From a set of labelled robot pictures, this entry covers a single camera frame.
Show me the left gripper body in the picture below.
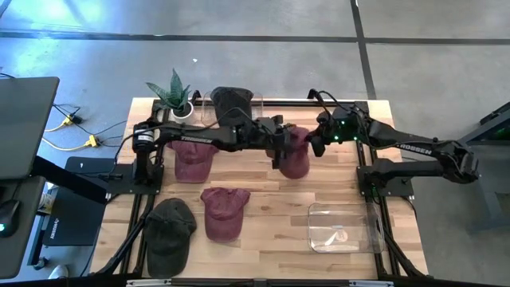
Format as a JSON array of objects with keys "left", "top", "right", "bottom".
[{"left": 250, "top": 116, "right": 288, "bottom": 160}]

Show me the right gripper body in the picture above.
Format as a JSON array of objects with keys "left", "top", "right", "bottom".
[{"left": 317, "top": 113, "right": 347, "bottom": 147}]

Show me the maroon baseball cap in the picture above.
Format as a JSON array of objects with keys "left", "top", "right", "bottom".
[
  {"left": 166, "top": 140, "right": 220, "bottom": 185},
  {"left": 199, "top": 187, "right": 252, "bottom": 244},
  {"left": 265, "top": 126, "right": 312, "bottom": 181}
]

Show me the dark baseball cap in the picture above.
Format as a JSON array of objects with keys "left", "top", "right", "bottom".
[
  {"left": 210, "top": 86, "right": 255, "bottom": 128},
  {"left": 143, "top": 198, "right": 198, "bottom": 280}
]

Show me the clear plastic bin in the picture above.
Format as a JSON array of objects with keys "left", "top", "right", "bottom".
[
  {"left": 307, "top": 202, "right": 386, "bottom": 255},
  {"left": 200, "top": 90, "right": 265, "bottom": 129}
]

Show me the white plant pot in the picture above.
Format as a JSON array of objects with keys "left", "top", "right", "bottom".
[{"left": 170, "top": 100, "right": 196, "bottom": 123}]

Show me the green snake plant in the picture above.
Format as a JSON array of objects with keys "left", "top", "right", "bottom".
[{"left": 145, "top": 68, "right": 193, "bottom": 112}]

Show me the black Trossen pad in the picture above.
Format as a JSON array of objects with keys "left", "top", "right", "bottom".
[{"left": 41, "top": 156, "right": 121, "bottom": 247}]

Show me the grey laptop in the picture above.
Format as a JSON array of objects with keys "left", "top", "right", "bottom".
[{"left": 0, "top": 77, "right": 61, "bottom": 181}]

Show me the black computer mouse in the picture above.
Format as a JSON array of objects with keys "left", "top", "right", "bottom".
[{"left": 0, "top": 199, "right": 22, "bottom": 239}]

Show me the dark grey desk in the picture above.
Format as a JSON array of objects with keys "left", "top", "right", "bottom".
[{"left": 0, "top": 175, "right": 48, "bottom": 281}]

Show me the black aluminium table frame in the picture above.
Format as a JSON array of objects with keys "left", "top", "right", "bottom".
[{"left": 90, "top": 97, "right": 430, "bottom": 287}]

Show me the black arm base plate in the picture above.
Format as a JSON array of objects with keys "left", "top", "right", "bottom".
[
  {"left": 106, "top": 162, "right": 165, "bottom": 197},
  {"left": 355, "top": 161, "right": 416, "bottom": 199}
]

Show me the yellow power cable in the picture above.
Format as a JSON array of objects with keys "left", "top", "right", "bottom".
[
  {"left": 41, "top": 134, "right": 101, "bottom": 153},
  {"left": 42, "top": 113, "right": 84, "bottom": 133}
]

